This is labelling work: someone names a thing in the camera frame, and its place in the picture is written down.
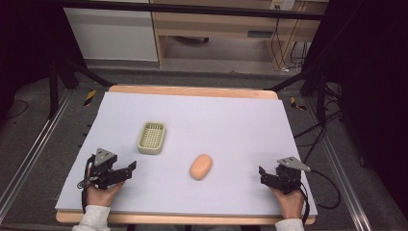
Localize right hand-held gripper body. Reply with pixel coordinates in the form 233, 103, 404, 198
271, 155, 312, 195

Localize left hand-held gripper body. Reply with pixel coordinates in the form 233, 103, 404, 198
87, 147, 128, 191

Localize person's left hand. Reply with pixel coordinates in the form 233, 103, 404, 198
86, 180, 126, 208

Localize person's right hand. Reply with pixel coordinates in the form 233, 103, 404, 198
269, 187, 306, 220

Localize beige plastic soap dish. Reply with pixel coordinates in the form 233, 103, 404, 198
137, 120, 167, 156

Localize black yellow hazard tape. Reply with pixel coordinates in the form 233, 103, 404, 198
83, 89, 97, 108
290, 96, 308, 113

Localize white foam mat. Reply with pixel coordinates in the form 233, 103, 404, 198
54, 91, 319, 217

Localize black metal stand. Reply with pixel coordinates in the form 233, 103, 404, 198
47, 56, 115, 120
264, 65, 329, 124

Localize wooden table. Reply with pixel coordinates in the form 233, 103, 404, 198
55, 84, 318, 226

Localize white cabinet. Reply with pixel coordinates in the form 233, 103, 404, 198
63, 7, 160, 63

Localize light wooden desk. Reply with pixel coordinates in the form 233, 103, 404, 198
149, 0, 329, 71

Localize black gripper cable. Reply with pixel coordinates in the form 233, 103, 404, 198
297, 168, 343, 225
76, 154, 96, 214

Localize metal floor rail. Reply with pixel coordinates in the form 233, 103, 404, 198
306, 95, 367, 231
0, 90, 75, 222

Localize black floor cables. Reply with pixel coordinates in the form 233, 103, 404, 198
293, 81, 345, 165

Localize cables under desk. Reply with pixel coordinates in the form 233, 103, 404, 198
269, 17, 310, 73

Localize black metal frame bar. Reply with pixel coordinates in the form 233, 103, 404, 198
60, 0, 324, 21

